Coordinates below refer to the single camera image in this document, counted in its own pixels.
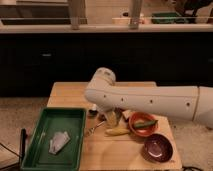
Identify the grey towel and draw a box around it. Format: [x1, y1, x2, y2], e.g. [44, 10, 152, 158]
[49, 132, 70, 155]

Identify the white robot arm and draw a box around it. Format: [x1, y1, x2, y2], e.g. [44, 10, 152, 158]
[84, 67, 213, 129]

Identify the yellow banana toy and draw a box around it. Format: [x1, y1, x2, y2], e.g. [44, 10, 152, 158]
[105, 128, 130, 136]

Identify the orange bowl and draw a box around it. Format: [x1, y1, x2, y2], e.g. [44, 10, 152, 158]
[128, 112, 158, 137]

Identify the metal fork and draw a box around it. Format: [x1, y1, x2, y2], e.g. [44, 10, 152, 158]
[84, 121, 105, 137]

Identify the green pepper toy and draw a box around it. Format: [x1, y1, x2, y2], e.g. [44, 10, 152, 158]
[133, 120, 157, 130]

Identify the dark purple bowl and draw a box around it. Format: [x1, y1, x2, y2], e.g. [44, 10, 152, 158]
[144, 134, 173, 163]

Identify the green plastic tray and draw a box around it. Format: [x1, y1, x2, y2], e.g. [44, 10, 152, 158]
[21, 108, 86, 171]

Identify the black pole stand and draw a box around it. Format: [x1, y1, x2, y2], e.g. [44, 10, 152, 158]
[19, 129, 27, 164]

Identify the green bin background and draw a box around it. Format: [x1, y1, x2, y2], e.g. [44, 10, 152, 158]
[151, 12, 187, 24]

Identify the white handled spoon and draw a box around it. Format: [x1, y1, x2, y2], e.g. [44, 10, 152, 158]
[88, 104, 98, 116]

